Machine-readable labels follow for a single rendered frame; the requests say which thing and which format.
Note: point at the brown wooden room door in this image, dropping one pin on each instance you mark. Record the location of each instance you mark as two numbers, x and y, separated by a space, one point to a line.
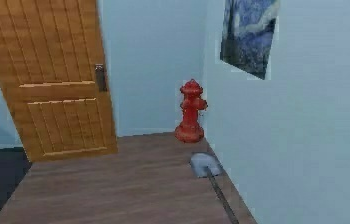
49 66

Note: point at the red fire hydrant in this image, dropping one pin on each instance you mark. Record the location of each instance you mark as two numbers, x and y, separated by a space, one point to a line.
191 113

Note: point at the blue swirly night sky painting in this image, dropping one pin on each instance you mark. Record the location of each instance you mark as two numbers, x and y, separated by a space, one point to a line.
248 36

